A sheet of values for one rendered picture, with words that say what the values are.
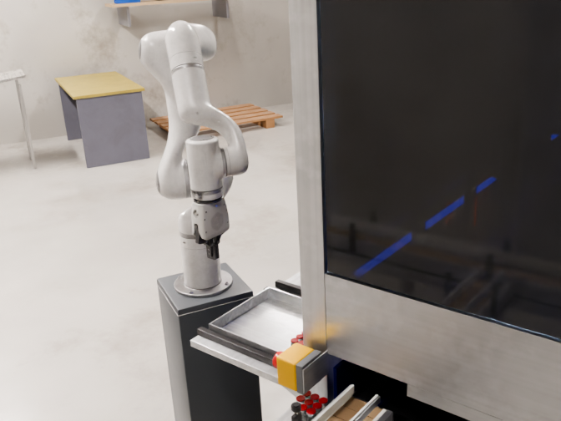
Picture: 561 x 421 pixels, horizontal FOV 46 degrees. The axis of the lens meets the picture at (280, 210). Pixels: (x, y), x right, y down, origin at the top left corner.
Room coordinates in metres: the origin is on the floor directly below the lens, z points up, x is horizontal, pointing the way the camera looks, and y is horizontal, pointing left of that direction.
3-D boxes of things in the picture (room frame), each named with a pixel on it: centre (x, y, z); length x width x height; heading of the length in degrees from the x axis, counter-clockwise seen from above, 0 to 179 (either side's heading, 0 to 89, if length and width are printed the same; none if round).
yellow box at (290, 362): (1.22, -0.02, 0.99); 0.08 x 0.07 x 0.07; 50
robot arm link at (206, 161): (1.63, 0.19, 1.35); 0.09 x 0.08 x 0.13; 104
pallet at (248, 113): (7.81, 0.73, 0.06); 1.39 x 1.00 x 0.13; 114
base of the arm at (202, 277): (1.92, 0.26, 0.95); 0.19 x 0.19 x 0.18
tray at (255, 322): (1.56, 0.00, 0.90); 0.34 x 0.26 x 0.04; 50
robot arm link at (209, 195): (1.62, 0.19, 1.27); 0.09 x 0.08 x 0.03; 140
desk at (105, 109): (7.07, 1.89, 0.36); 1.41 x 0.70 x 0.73; 24
